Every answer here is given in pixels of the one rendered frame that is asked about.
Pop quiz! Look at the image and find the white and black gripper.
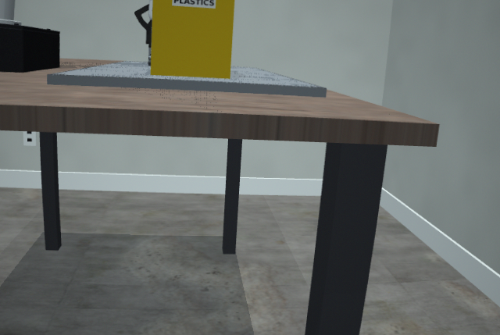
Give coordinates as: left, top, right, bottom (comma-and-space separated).
134, 0, 152, 48

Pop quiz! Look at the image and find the yellow open-top bin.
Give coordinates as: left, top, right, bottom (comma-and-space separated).
151, 0, 234, 79

